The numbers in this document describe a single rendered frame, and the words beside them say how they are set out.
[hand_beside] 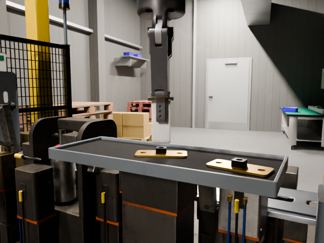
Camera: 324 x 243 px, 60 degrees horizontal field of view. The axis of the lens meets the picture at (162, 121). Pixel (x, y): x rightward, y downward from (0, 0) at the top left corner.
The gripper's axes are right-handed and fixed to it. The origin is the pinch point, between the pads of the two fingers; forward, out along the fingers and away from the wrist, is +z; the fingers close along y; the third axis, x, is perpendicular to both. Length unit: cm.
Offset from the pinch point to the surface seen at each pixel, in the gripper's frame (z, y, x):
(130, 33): -171, 838, 153
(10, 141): 12, 44, 54
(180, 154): 5.2, -1.0, -3.2
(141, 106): 46, 729, 105
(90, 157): 5.4, -3.2, 10.8
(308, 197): 21.5, 23.6, -34.7
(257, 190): 6.1, -13.8, -11.9
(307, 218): 21.5, 12.2, -29.6
